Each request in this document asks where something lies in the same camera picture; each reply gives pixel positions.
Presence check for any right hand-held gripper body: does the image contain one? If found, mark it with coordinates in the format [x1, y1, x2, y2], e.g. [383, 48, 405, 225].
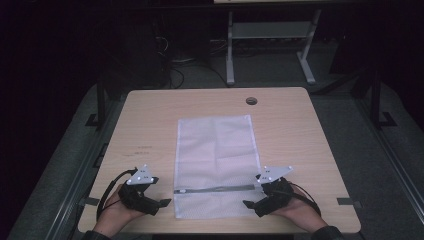
[253, 165, 295, 219]

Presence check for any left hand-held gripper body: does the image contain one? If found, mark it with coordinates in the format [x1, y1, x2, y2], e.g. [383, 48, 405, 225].
[117, 164, 161, 217]

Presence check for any white mesh laundry bag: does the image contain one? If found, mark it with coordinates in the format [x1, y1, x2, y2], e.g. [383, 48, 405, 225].
[173, 114, 263, 221]

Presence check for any person's right hand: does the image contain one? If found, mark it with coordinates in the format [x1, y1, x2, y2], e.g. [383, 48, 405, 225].
[271, 184, 330, 233]

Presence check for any person's left hand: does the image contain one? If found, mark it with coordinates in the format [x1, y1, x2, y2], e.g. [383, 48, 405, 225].
[93, 184, 148, 236]

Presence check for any grey tape strip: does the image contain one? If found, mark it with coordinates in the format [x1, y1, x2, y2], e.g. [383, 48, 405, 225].
[79, 196, 101, 207]
[336, 197, 363, 209]

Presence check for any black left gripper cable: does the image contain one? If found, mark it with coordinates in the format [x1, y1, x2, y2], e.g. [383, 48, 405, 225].
[96, 168, 138, 222]

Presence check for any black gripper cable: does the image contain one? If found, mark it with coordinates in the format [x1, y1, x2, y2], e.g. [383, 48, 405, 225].
[96, 168, 138, 222]
[287, 181, 322, 217]

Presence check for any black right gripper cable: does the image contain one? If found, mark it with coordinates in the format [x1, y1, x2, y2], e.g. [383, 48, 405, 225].
[287, 181, 322, 217]

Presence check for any metal floor rail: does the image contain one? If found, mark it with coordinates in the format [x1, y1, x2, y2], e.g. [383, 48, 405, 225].
[43, 94, 128, 240]
[353, 98, 424, 216]

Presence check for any black metal stand post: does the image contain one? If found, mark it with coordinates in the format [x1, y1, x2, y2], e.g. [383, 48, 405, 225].
[370, 69, 398, 130]
[85, 82, 108, 130]

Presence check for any black floor cable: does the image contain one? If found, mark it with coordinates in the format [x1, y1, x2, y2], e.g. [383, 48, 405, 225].
[168, 63, 230, 90]

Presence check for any metal shelf frame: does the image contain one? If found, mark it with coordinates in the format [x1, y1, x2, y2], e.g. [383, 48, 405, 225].
[213, 0, 334, 86]

